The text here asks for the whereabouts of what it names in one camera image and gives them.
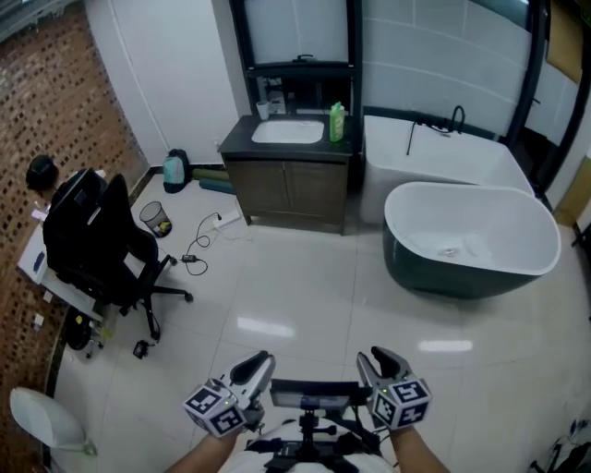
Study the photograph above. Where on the white sink basin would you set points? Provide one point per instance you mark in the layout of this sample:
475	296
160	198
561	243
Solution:
287	131

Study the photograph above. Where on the dark wooden vanity cabinet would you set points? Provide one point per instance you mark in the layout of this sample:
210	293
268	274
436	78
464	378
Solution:
286	189

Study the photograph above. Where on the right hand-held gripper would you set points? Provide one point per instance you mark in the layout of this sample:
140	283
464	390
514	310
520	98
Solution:
401	404

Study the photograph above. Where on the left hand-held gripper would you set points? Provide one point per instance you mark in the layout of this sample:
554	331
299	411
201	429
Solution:
217	411

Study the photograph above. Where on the tall white cup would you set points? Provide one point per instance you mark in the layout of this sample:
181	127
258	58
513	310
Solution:
262	110

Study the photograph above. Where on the person's white shirt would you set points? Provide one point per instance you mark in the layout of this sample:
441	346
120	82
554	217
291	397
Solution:
240	462

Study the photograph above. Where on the black wheeled floor device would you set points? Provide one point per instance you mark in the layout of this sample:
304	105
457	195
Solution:
78	330

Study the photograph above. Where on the dark blue pouch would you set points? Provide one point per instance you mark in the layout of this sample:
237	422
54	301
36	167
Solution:
39	261

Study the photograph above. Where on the black bathtub faucet set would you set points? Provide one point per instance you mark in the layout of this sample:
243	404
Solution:
458	120

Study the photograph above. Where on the green detergent bottle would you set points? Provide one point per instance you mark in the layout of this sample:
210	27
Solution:
337	127

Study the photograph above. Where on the small blue floor device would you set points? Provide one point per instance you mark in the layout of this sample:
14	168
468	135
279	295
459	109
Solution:
141	348

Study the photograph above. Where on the black metal mirror shelf frame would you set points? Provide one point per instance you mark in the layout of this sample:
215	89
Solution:
354	46

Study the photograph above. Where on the black chest-mounted camera rig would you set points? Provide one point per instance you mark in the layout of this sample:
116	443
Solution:
318	395

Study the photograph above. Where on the white rectangular bathtub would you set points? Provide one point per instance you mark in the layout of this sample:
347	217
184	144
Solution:
438	157

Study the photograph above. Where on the brown cardboard sheet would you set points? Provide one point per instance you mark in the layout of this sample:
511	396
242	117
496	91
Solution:
575	194

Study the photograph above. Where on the person's left forearm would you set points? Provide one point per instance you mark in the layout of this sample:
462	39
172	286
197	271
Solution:
208	457

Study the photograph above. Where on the brown wall board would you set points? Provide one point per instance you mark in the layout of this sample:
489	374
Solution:
565	41

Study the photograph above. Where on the olive green rolled mat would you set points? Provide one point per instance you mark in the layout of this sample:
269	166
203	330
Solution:
210	174

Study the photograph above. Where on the black high-back office chair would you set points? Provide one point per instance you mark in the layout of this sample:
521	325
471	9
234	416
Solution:
88	231

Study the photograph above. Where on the white power strip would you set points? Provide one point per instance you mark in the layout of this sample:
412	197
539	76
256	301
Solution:
226	220

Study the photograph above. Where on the black hand shower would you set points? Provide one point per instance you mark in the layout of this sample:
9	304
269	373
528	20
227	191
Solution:
411	138

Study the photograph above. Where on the dark green oval bathtub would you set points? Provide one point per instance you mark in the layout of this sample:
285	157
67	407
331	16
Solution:
461	208

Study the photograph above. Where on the teal rolled mat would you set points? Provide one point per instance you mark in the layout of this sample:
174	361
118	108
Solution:
217	186

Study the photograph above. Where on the person's right forearm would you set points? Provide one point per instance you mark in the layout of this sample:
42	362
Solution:
415	452

